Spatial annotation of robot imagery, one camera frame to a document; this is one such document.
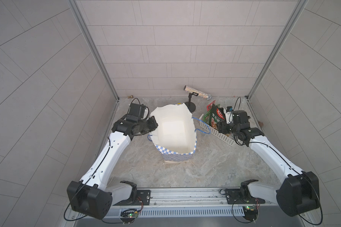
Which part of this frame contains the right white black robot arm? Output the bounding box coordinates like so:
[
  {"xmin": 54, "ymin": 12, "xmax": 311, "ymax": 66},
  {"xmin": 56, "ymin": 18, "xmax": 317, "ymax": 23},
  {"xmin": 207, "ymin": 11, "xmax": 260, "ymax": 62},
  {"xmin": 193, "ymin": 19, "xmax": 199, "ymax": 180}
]
[{"xmin": 217, "ymin": 111, "xmax": 322, "ymax": 217}]

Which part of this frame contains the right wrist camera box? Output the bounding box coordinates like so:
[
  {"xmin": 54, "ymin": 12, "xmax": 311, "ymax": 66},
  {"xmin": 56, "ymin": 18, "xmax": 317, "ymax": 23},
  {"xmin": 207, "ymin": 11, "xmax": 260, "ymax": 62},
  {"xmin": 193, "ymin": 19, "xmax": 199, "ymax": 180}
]
[{"xmin": 224, "ymin": 106, "xmax": 233, "ymax": 124}]

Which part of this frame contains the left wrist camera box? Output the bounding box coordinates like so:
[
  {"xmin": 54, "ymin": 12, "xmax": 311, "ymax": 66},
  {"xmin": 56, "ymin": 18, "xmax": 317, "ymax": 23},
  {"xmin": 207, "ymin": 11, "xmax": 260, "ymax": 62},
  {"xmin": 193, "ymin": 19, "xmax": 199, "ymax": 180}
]
[{"xmin": 128, "ymin": 103, "xmax": 150, "ymax": 121}]

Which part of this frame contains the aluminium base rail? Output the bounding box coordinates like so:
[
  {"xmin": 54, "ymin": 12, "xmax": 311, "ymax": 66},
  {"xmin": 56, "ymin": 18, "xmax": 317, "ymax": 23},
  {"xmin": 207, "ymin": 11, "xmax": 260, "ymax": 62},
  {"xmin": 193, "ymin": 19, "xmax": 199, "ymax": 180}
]
[{"xmin": 68, "ymin": 185, "xmax": 306, "ymax": 210}]

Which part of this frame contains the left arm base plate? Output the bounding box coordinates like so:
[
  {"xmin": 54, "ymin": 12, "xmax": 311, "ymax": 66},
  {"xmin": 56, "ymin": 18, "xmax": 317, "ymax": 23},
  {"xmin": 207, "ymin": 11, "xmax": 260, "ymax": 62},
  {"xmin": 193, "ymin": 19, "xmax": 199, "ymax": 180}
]
[{"xmin": 115, "ymin": 190, "xmax": 152, "ymax": 206}]

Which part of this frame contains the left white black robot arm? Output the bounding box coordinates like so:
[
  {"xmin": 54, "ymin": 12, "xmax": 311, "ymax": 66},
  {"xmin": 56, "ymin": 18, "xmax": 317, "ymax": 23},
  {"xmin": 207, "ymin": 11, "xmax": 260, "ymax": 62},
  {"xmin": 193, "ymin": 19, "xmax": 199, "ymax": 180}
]
[{"xmin": 66, "ymin": 114, "xmax": 158, "ymax": 219}]

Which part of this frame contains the blue checkered paper bag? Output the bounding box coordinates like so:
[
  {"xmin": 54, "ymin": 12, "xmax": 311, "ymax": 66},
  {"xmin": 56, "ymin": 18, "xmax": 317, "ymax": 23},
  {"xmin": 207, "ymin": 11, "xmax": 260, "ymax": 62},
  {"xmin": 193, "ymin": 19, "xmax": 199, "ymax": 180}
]
[{"xmin": 148, "ymin": 104, "xmax": 211, "ymax": 164}]

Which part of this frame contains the dark fish seasoning packet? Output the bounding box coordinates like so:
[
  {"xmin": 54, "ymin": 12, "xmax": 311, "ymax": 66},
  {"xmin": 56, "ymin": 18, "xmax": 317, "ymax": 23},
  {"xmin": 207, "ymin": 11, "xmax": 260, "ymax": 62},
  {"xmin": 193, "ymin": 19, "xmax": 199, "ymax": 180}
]
[{"xmin": 208, "ymin": 104, "xmax": 225, "ymax": 130}]

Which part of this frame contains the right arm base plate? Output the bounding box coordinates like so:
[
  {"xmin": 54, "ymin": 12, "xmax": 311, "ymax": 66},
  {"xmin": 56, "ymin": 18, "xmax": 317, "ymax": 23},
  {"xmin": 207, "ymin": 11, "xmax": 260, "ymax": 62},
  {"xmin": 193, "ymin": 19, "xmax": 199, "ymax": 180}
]
[{"xmin": 219, "ymin": 188, "xmax": 266, "ymax": 205}]

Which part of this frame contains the right circuit board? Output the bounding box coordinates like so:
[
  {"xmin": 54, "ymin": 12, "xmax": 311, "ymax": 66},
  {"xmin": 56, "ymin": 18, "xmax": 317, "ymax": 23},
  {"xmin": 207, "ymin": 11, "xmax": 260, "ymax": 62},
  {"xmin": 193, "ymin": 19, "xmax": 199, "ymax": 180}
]
[{"xmin": 243, "ymin": 206, "xmax": 259, "ymax": 222}]

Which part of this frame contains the circuit board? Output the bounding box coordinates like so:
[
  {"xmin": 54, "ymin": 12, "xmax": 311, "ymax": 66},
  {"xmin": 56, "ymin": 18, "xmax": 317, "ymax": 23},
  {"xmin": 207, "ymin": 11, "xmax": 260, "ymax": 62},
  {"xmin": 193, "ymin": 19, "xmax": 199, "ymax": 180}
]
[
  {"xmin": 120, "ymin": 209, "xmax": 141, "ymax": 219},
  {"xmin": 243, "ymin": 206, "xmax": 259, "ymax": 222}
]

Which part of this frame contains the white perforated plastic basket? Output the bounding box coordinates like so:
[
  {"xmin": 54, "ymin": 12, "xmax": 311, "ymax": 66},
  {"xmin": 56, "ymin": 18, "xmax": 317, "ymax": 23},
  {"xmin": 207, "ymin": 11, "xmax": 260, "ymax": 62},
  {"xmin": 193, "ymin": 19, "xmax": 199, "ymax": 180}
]
[{"xmin": 199, "ymin": 114, "xmax": 236, "ymax": 146}]

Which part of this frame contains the red condiment packet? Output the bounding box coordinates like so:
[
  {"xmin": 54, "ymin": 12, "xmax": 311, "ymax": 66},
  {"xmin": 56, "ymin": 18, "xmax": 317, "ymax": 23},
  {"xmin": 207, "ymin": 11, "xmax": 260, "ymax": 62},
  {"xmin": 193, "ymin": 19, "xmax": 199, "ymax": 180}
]
[{"xmin": 206, "ymin": 100, "xmax": 216, "ymax": 111}]

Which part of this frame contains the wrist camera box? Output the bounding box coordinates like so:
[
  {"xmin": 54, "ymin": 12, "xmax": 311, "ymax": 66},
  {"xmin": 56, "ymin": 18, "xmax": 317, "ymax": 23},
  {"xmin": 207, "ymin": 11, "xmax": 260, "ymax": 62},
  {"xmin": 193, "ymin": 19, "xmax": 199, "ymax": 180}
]
[
  {"xmin": 128, "ymin": 103, "xmax": 150, "ymax": 121},
  {"xmin": 224, "ymin": 106, "xmax": 233, "ymax": 124}
]

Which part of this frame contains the left circuit board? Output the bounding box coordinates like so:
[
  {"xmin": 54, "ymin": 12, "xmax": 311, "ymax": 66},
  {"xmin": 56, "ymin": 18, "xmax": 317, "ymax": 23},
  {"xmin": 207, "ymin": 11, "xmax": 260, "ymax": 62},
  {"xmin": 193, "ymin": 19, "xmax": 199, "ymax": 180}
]
[{"xmin": 120, "ymin": 209, "xmax": 141, "ymax": 219}]

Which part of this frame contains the green condiment packet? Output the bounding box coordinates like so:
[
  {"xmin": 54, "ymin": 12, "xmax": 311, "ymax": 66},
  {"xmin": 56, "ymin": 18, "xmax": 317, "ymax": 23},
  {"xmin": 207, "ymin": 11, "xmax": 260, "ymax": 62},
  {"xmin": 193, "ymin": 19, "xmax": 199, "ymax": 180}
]
[{"xmin": 202, "ymin": 111, "xmax": 211, "ymax": 124}]

